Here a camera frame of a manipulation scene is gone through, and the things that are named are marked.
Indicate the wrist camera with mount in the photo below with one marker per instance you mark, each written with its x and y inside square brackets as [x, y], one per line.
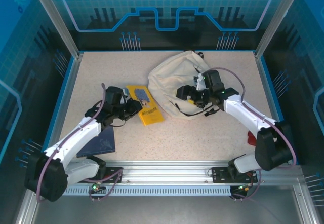
[200, 83]
[125, 92]

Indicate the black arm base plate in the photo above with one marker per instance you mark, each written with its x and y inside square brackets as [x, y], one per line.
[110, 179]
[220, 176]

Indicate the cream canvas backpack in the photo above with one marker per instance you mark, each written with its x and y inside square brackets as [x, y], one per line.
[172, 77]

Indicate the yellow book with blue picture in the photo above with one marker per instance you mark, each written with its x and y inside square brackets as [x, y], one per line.
[149, 112]

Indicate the navy book with gold drawing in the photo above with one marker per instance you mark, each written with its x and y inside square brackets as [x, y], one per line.
[106, 143]

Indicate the grey metal front tray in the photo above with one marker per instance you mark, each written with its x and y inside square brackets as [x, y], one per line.
[164, 211]

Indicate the aluminium front rail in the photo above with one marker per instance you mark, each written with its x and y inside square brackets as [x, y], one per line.
[164, 173]

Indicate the aluminium frame post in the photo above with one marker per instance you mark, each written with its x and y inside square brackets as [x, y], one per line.
[59, 18]
[278, 18]

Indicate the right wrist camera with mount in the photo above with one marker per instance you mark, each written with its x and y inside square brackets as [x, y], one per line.
[200, 83]

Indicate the red leather snap case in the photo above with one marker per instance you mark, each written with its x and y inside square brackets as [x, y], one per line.
[251, 139]

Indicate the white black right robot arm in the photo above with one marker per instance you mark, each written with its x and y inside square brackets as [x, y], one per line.
[243, 110]

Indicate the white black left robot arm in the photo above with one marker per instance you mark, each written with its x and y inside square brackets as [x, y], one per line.
[71, 143]

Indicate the blue-edged table side rail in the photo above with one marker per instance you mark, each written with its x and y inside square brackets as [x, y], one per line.
[64, 107]
[273, 102]

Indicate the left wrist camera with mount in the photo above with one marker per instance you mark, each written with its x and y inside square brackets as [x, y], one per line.
[125, 92]

